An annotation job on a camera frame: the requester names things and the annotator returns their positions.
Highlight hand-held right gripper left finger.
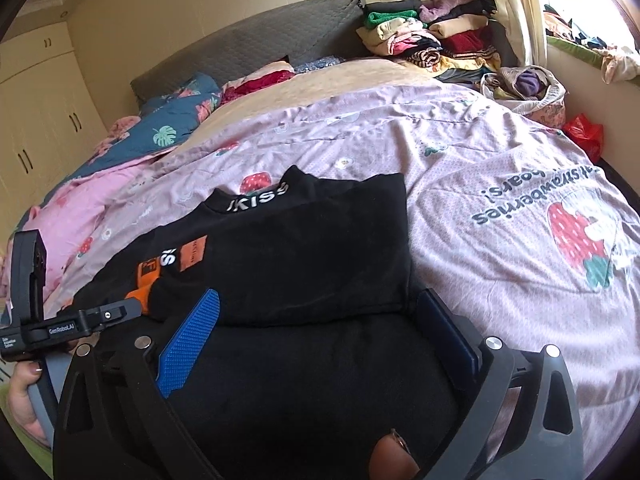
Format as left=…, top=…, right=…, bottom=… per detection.
left=52, top=287, right=223, bottom=480

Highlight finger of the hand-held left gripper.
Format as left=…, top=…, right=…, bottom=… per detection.
left=81, top=296, right=146, bottom=334

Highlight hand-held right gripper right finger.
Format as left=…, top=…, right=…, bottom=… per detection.
left=417, top=287, right=586, bottom=480

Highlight black sweater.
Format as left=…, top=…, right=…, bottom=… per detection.
left=67, top=165, right=463, bottom=480

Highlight floral bag of clothes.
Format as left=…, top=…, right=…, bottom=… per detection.
left=480, top=65, right=568, bottom=131

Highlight pile of folded clothes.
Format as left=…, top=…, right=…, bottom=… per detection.
left=356, top=0, right=518, bottom=83

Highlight clothes on windowsill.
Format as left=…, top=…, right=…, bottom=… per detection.
left=542, top=5, right=640, bottom=83

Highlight person's left hand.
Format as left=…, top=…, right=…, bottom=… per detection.
left=6, top=359, right=53, bottom=451

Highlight pink floral quilt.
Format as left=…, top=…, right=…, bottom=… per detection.
left=0, top=115, right=166, bottom=321

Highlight cream wardrobe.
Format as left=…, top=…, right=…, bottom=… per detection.
left=0, top=22, right=108, bottom=221

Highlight pink strawberry print duvet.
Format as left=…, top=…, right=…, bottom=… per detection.
left=42, top=77, right=640, bottom=471

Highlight blue floral quilt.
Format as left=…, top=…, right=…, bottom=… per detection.
left=75, top=72, right=223, bottom=181

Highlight red plastic bag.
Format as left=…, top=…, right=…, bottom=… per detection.
left=562, top=112, right=606, bottom=161

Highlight red cloth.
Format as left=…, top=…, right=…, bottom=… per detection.
left=220, top=60, right=296, bottom=106

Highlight beige blanket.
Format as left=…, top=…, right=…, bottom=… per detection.
left=165, top=57, right=441, bottom=161

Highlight blue patterned cloth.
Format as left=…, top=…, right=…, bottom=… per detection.
left=294, top=55, right=347, bottom=75

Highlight grey quilted headboard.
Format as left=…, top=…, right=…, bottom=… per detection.
left=131, top=0, right=371, bottom=111

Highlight green windowsill mat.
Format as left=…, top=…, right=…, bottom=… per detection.
left=547, top=35, right=640, bottom=75

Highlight cream curtain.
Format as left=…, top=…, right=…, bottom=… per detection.
left=480, top=0, right=551, bottom=68

